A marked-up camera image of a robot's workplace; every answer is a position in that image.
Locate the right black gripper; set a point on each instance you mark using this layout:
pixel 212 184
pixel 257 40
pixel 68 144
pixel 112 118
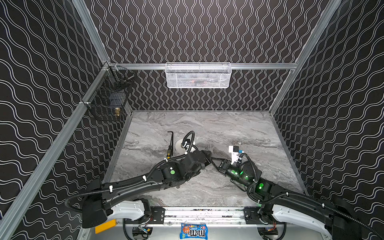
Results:
pixel 222 165

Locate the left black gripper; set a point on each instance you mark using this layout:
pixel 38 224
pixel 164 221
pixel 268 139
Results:
pixel 205 155

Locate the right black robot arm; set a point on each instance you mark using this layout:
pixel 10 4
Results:
pixel 333 219

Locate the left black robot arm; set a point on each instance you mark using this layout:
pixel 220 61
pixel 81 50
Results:
pixel 97 203

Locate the black hex key tool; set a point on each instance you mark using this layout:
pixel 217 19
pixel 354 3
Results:
pixel 171 146

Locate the white tape roll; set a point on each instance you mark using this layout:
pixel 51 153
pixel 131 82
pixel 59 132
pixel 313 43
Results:
pixel 178 147

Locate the blue candy bag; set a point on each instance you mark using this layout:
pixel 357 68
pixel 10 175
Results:
pixel 194 231

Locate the brass object in black basket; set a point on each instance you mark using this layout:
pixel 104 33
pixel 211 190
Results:
pixel 117 112

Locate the yellow block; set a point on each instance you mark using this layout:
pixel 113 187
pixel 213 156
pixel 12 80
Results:
pixel 105 226

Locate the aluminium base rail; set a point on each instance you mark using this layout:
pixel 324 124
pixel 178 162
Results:
pixel 216 216

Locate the white mesh wall basket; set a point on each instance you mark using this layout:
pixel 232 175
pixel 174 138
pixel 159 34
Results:
pixel 196 75

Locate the black wire wall basket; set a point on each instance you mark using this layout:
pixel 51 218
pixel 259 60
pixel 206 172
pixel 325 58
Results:
pixel 111 93

